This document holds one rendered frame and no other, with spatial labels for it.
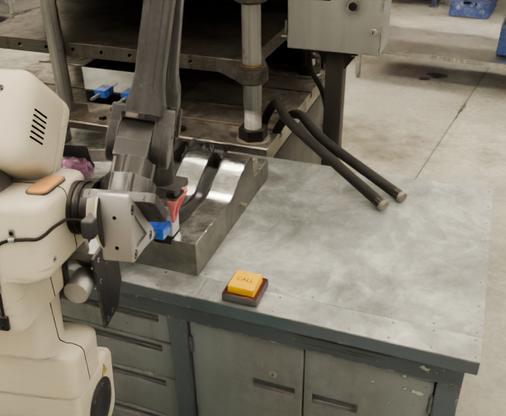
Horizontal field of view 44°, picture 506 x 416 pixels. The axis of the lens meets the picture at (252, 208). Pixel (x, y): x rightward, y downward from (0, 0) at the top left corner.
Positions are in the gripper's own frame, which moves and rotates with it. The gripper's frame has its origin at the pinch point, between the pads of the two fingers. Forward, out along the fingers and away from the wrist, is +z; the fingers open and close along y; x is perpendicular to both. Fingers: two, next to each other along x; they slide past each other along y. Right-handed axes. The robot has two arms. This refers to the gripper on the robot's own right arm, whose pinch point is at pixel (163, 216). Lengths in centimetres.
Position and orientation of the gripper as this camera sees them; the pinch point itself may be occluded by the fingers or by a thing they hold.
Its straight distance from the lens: 141.8
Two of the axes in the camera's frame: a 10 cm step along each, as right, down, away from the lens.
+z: -0.3, 8.6, 5.1
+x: -3.2, 4.7, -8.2
